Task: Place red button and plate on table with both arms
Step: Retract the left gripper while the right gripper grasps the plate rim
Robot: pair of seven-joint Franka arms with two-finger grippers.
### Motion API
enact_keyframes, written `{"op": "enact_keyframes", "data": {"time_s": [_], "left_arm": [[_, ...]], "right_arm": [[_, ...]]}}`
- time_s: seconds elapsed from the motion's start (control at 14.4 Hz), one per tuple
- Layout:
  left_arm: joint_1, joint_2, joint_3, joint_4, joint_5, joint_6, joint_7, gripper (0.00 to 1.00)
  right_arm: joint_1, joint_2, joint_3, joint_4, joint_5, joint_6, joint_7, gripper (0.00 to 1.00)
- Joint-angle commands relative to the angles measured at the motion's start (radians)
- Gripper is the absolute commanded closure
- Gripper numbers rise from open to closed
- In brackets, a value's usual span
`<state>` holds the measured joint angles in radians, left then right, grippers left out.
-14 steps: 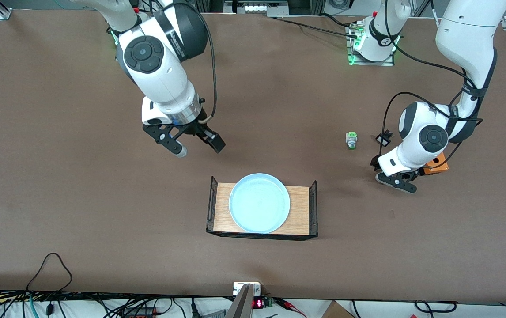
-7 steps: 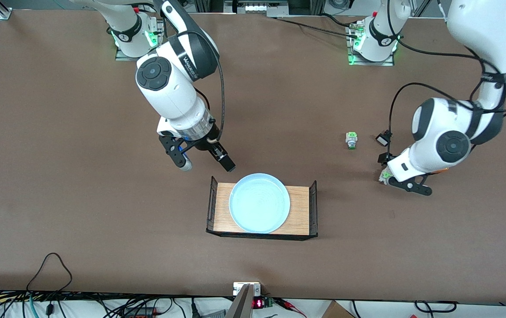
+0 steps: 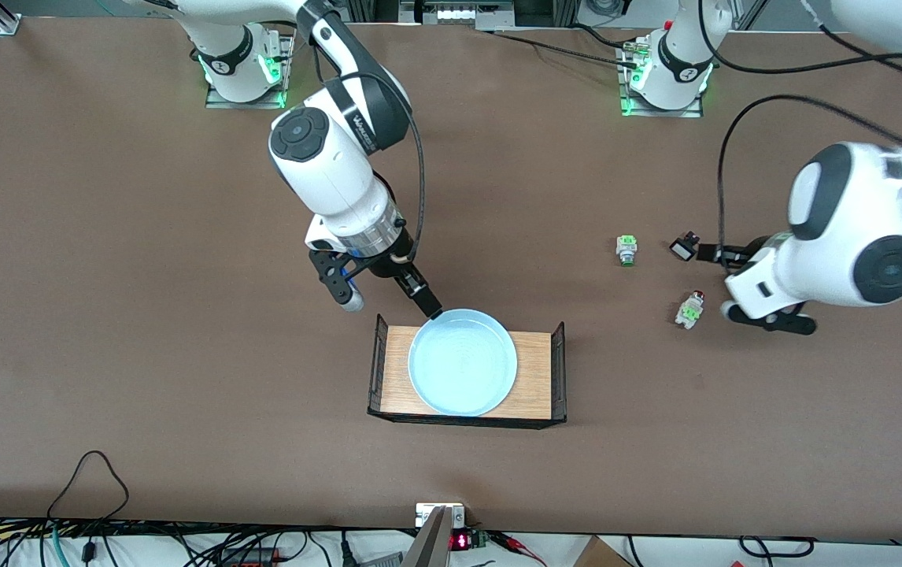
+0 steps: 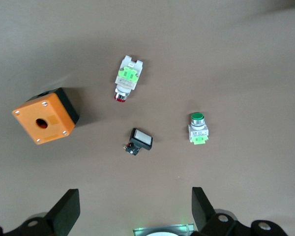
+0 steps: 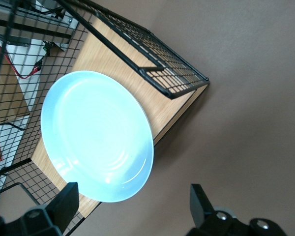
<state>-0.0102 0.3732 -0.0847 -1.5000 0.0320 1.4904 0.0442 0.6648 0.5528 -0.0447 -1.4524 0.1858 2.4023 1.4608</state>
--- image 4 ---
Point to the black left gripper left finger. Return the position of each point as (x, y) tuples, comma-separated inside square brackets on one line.
[(64, 211)]

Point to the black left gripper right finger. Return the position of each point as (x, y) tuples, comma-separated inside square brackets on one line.
[(204, 211)]

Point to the red push button switch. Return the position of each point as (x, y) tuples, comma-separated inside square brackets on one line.
[(127, 76)]

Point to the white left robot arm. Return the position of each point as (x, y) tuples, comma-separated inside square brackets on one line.
[(166, 234)]

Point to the black rectangular white-faced button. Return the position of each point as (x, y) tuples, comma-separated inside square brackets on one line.
[(141, 138)]

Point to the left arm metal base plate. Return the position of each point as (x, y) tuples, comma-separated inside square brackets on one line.
[(142, 230)]

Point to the green push button switch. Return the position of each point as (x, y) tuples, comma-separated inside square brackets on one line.
[(198, 130)]

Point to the orange button enclosure box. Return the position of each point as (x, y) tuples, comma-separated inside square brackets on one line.
[(43, 120)]

